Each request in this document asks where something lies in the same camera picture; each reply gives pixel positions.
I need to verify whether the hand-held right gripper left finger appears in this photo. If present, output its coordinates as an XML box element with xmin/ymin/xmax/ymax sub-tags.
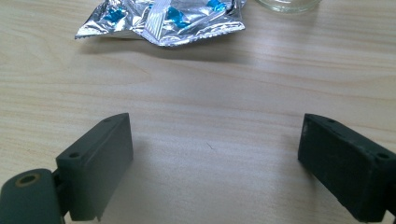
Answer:
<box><xmin>55</xmin><ymin>112</ymin><xmax>134</xmax><ymax>222</ymax></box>

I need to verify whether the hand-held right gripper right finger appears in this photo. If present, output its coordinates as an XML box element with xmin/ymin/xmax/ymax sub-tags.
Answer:
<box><xmin>297</xmin><ymin>113</ymin><xmax>396</xmax><ymax>224</ymax></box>

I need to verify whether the silver foil snack wrapper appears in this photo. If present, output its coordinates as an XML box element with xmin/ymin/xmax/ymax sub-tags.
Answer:
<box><xmin>74</xmin><ymin>0</ymin><xmax>248</xmax><ymax>48</ymax></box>

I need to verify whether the clear glass jar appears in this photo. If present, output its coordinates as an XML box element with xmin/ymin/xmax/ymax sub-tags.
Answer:
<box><xmin>254</xmin><ymin>0</ymin><xmax>323</xmax><ymax>14</ymax></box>

